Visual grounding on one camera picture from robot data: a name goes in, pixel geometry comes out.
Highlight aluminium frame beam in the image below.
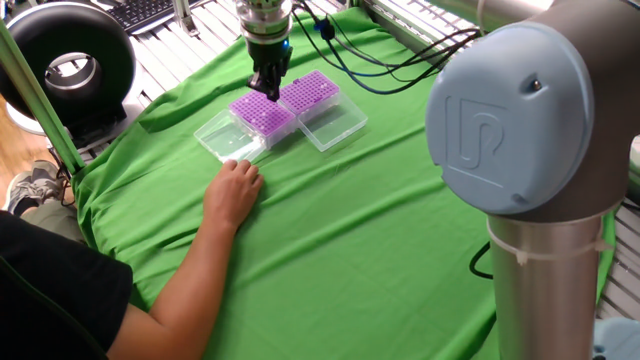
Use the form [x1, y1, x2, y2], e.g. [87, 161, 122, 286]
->
[0, 19, 85, 175]

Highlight silver wrist coupling ring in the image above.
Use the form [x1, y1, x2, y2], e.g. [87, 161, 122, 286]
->
[234, 0, 294, 46]

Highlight black computer keyboard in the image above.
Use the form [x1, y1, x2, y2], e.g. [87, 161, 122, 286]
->
[107, 0, 201, 35]

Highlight white zip tie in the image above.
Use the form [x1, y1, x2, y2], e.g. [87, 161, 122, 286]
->
[485, 214, 614, 266]

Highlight olive trousers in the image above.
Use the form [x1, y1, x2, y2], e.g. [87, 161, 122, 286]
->
[22, 199, 86, 244]

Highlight short aluminium post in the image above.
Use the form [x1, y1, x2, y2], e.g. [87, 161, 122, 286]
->
[172, 0, 201, 37]

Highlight black shirt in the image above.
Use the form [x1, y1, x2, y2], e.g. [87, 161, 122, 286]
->
[0, 209, 134, 360]

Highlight person's right hand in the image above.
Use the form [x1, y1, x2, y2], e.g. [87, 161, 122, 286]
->
[202, 158, 265, 234]

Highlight black camera cable with plug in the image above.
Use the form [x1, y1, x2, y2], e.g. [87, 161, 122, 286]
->
[292, 2, 481, 96]

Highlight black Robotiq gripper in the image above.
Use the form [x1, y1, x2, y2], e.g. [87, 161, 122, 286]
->
[245, 37, 295, 103]

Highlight grey sneaker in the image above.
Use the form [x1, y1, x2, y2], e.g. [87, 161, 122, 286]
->
[2, 159, 66, 216]

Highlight green table cloth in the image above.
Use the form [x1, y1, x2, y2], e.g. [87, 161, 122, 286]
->
[69, 7, 617, 360]

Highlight person's right forearm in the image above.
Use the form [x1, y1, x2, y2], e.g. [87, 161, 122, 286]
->
[107, 219, 239, 360]

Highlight purple rack pipette tip box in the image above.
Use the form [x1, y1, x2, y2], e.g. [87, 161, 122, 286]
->
[277, 68, 370, 154]
[192, 88, 299, 165]

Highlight black base cable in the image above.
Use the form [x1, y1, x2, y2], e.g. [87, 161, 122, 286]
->
[468, 241, 495, 280]

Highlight black ring-shaped device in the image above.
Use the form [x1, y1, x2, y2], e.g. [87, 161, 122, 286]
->
[0, 1, 139, 146]

